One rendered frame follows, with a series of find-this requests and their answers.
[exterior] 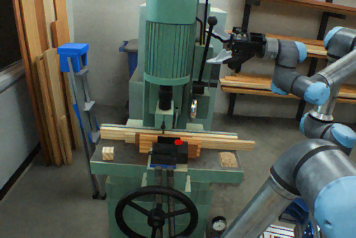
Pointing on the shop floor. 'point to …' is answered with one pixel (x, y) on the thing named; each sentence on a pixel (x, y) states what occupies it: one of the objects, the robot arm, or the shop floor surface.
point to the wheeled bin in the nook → (131, 47)
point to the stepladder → (82, 104)
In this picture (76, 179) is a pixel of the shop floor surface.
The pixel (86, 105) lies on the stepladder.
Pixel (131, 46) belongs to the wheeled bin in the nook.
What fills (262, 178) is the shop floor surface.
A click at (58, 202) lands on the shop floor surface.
